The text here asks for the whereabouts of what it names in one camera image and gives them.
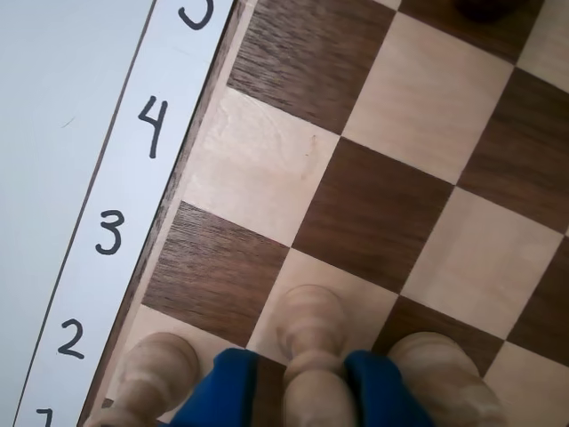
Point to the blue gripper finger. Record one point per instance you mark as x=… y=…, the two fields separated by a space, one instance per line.
x=382 y=391
x=226 y=391

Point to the light wooden pawn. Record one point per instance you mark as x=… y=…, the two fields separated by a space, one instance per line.
x=311 y=320
x=155 y=369

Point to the light wooden knight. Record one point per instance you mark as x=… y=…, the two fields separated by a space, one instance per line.
x=440 y=369

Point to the white number label strip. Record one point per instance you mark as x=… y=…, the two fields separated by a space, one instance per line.
x=111 y=200

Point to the wooden chessboard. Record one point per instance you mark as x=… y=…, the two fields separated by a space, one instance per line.
x=400 y=155

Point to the dark wooden pawn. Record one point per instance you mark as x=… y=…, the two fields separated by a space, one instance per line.
x=489 y=9

